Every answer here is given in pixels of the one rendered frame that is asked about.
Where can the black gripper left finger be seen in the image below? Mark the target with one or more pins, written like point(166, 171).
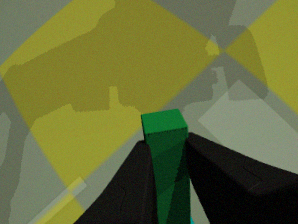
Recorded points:
point(130, 197)

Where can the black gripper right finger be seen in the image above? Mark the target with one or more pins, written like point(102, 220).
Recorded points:
point(235, 189)

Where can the dark green rectangular post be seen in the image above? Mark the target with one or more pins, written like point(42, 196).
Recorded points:
point(165, 132)

